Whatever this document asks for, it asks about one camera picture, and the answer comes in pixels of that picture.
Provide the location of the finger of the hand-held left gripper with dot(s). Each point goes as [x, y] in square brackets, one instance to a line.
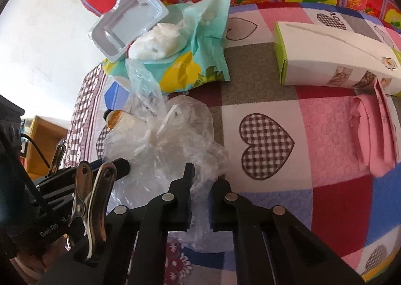
[123, 167]

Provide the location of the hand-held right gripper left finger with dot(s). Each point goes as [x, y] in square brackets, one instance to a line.
[183, 206]

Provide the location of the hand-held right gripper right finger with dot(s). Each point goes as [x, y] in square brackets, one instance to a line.
[221, 209]

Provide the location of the clear plastic bag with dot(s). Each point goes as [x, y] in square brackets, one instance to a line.
[175, 134]

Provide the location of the teal wet wipes pack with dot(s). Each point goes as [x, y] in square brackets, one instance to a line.
[206, 53]

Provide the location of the white plastic blister tray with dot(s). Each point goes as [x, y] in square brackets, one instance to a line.
[125, 25]

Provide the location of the white carton box green end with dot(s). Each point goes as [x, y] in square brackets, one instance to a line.
[329, 56]

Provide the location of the person's left hand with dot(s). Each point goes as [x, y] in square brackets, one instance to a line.
[31, 263]

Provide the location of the metal spring clip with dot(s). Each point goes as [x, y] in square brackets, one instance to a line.
[94, 197]

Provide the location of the small bottle black cap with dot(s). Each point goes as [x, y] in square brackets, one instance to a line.
[117, 119]

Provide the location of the heart patchwork blanket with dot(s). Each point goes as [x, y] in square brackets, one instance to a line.
[282, 194]

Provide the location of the wooden shelf unit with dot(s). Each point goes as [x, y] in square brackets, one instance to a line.
[44, 134]

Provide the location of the crumpled white tissue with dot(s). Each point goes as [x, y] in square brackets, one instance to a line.
[156, 42]

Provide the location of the pink cloth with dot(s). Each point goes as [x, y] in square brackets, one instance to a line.
[376, 134]

